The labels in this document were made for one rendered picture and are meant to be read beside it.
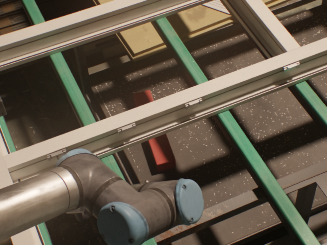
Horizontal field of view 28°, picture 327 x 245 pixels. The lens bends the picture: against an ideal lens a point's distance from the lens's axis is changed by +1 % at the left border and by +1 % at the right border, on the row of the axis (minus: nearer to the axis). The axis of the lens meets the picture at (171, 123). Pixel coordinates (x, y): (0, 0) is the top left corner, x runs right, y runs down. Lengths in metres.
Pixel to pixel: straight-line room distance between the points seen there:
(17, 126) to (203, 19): 1.03
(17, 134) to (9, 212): 1.78
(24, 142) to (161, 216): 1.71
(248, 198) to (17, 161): 0.58
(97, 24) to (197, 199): 0.82
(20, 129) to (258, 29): 1.35
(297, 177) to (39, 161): 0.65
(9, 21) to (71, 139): 1.35
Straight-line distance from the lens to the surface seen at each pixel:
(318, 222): 1.96
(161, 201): 1.26
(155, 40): 2.29
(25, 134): 2.92
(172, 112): 1.71
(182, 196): 1.28
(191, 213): 1.30
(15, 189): 1.20
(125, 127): 1.66
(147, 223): 1.21
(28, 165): 1.66
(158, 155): 1.97
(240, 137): 1.72
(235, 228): 1.89
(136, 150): 2.04
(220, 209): 1.64
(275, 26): 1.91
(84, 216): 1.53
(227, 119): 1.76
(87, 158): 1.30
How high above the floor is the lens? 2.22
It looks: 51 degrees down
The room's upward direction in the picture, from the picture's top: 3 degrees counter-clockwise
